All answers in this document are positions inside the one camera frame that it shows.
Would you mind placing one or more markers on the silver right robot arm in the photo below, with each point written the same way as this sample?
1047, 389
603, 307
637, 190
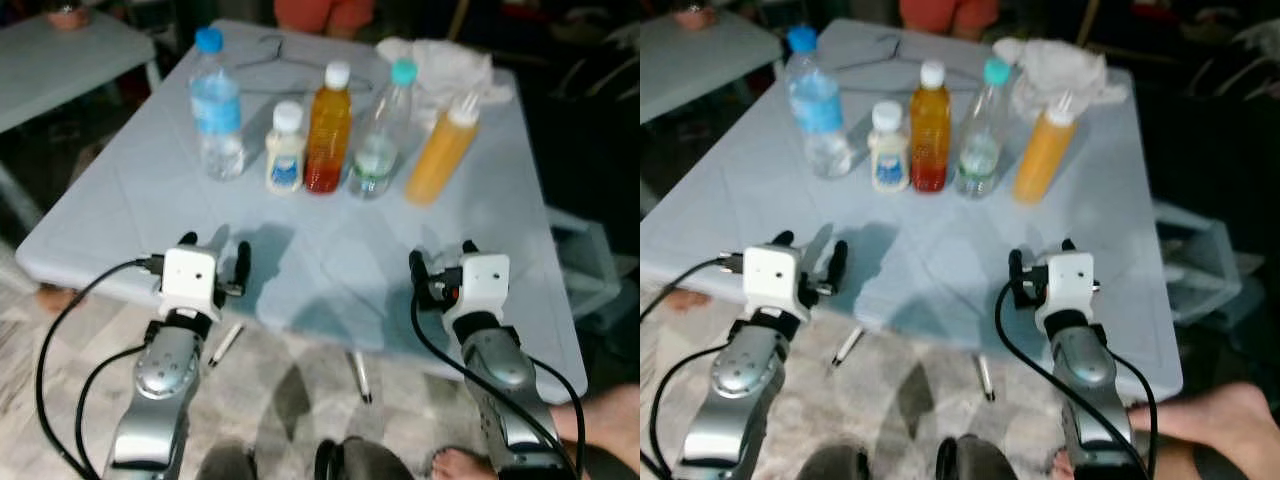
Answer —
1085, 385
505, 380

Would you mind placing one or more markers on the large grey folding table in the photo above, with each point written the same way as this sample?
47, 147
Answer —
930, 250
330, 250

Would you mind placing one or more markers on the orange juice bottle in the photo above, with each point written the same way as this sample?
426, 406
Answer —
1043, 155
440, 155

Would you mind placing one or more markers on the small white squat bottle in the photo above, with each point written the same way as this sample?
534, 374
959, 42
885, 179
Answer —
888, 152
286, 152

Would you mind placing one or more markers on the clear bottle teal cap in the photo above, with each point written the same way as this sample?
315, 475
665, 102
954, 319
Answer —
980, 138
380, 140

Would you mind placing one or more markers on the blue cap water bottle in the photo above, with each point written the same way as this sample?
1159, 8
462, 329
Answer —
818, 105
216, 105

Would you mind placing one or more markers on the red orange drink bottle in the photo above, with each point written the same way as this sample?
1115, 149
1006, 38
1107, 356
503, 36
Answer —
930, 130
328, 130

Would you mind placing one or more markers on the crumpled white cloth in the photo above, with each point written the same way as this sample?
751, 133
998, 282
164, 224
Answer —
445, 65
1062, 68

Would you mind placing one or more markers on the dark right robot leg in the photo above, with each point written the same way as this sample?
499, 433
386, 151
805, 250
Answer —
365, 462
980, 460

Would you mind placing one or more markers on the small grey side table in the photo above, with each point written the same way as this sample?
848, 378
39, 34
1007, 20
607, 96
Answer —
60, 70
700, 65

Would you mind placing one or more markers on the small brown bowl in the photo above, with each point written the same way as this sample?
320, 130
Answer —
68, 15
693, 15

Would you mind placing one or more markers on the person in orange shorts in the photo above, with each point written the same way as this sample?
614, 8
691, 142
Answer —
945, 15
320, 12

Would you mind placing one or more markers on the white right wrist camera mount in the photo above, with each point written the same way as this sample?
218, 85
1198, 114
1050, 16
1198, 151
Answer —
480, 285
1068, 282

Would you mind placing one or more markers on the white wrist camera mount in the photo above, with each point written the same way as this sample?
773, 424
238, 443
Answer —
480, 285
188, 280
1068, 282
772, 280

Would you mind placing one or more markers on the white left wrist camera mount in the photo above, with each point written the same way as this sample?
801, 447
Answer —
772, 280
188, 280

